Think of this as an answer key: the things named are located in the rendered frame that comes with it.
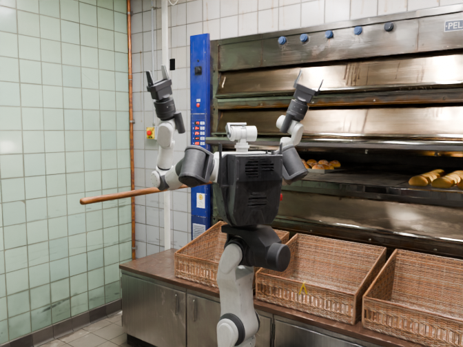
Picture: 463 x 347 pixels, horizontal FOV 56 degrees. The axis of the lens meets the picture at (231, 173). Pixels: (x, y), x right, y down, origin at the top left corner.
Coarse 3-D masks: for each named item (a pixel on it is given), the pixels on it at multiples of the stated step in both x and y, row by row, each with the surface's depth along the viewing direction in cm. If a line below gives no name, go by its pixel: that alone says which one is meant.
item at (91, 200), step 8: (208, 184) 252; (120, 192) 203; (128, 192) 205; (136, 192) 209; (144, 192) 213; (152, 192) 217; (80, 200) 186; (88, 200) 188; (96, 200) 191; (104, 200) 195
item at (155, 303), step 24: (120, 264) 296; (144, 264) 296; (168, 264) 296; (144, 288) 284; (168, 288) 270; (192, 288) 257; (216, 288) 252; (144, 312) 286; (168, 312) 272; (192, 312) 260; (216, 312) 249; (264, 312) 229; (288, 312) 221; (144, 336) 288; (168, 336) 274; (192, 336) 262; (216, 336) 250; (264, 336) 230; (288, 336) 221; (312, 336) 213; (336, 336) 206; (360, 336) 198; (384, 336) 195
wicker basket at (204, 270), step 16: (224, 224) 305; (192, 240) 284; (208, 240) 297; (224, 240) 302; (176, 256) 270; (192, 256) 284; (208, 256) 298; (176, 272) 272; (192, 272) 278; (208, 272) 256
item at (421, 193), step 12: (300, 180) 271; (312, 180) 269; (372, 192) 245; (384, 192) 241; (396, 192) 237; (408, 192) 234; (420, 192) 230; (432, 192) 226; (444, 192) 223; (456, 192) 222
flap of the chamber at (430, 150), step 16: (208, 144) 297; (224, 144) 287; (256, 144) 271; (272, 144) 264; (304, 144) 251; (320, 144) 245; (336, 144) 240; (352, 144) 235; (368, 144) 230; (384, 144) 225
